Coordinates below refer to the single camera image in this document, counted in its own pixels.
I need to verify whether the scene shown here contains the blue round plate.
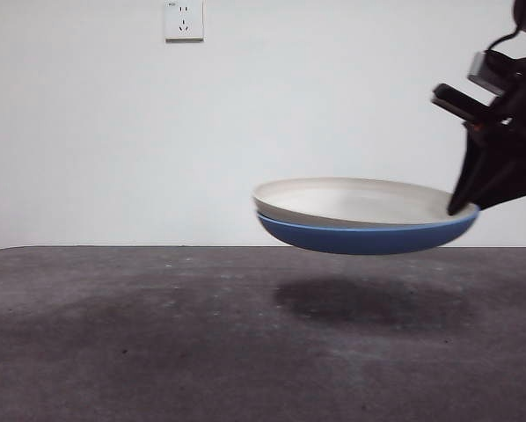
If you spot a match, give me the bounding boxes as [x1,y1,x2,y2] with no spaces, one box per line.
[255,205,481,257]

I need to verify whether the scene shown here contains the white round plate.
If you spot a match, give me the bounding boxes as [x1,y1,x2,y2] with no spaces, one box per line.
[251,176,467,230]

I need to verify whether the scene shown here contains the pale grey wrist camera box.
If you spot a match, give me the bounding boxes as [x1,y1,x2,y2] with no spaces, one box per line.
[466,50,508,96]

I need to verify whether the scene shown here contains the black camera cable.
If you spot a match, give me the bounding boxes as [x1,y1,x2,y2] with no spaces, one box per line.
[484,25,526,56]

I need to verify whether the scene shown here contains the white wall power socket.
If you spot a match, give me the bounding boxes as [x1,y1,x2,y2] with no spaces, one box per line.
[164,0,205,44]

